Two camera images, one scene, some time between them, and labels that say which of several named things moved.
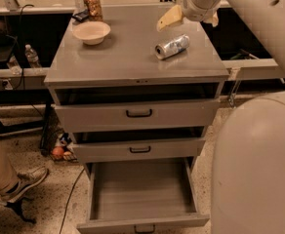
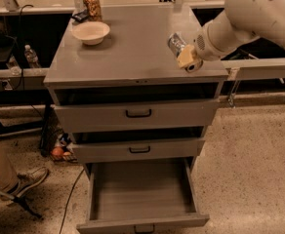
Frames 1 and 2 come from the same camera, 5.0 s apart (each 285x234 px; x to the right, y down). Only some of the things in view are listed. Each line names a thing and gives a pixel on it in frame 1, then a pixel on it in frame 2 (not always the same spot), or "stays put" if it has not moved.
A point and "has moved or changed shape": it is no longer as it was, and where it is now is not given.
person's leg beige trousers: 0,175 stays put
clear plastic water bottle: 32,57 stays put
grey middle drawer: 110,151 stays put
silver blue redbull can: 172,47 has moved or changed shape
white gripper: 195,9 -> 201,48
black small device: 81,16 stays put
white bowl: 91,32 stays put
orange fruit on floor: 58,151 stays put
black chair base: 17,206 -> 18,200
